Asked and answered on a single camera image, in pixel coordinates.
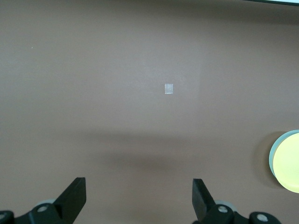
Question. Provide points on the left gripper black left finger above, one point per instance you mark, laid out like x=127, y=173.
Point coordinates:
x=72, y=200

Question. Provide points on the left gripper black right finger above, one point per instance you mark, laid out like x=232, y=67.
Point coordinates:
x=202, y=200

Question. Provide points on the yellow plate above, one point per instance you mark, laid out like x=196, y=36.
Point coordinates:
x=288, y=163

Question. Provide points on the small white tape piece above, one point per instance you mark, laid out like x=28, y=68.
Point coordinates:
x=169, y=88

